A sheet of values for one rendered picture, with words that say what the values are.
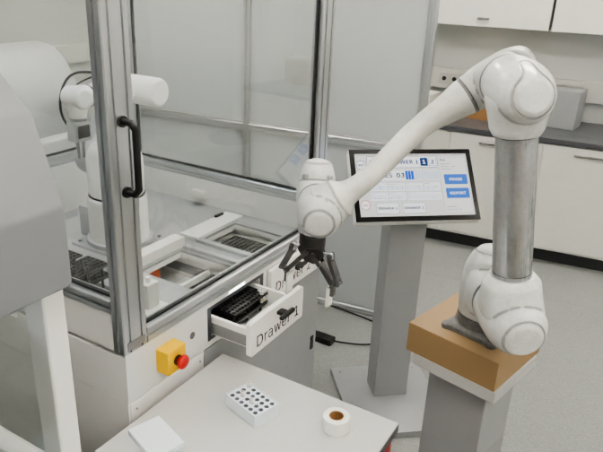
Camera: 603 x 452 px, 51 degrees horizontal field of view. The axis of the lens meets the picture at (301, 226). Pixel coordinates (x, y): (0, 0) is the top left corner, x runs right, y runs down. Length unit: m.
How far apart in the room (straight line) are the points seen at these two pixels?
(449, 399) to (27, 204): 1.47
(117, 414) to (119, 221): 0.56
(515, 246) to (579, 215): 3.02
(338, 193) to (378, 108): 1.83
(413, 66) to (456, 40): 1.99
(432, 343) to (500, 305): 0.36
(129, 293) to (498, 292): 0.92
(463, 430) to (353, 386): 1.07
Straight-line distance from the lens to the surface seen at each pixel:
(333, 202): 1.52
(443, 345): 1.95
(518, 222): 1.62
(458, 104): 1.67
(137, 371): 1.71
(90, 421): 1.91
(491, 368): 1.90
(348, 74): 3.35
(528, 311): 1.69
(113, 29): 1.41
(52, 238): 1.04
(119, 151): 1.45
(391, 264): 2.68
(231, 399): 1.73
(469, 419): 2.08
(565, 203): 4.63
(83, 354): 1.78
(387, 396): 3.04
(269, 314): 1.86
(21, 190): 1.00
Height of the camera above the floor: 1.85
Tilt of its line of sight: 22 degrees down
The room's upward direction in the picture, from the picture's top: 3 degrees clockwise
